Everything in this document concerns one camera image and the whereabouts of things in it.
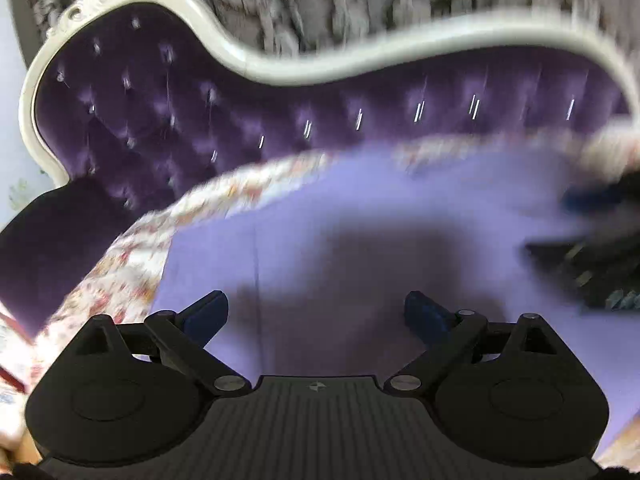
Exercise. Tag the floral satin blanket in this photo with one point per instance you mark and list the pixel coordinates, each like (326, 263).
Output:
(125, 265)

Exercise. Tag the lavender shirt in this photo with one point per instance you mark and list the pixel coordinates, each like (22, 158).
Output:
(350, 220)

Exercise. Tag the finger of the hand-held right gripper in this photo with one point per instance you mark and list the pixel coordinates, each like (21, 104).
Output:
(592, 197)

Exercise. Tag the purple tufted sofa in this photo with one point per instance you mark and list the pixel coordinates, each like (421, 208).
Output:
(165, 110)

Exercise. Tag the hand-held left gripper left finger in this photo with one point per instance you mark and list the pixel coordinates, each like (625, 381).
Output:
(207, 316)

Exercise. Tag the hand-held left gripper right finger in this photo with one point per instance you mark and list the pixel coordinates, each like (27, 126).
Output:
(422, 314)

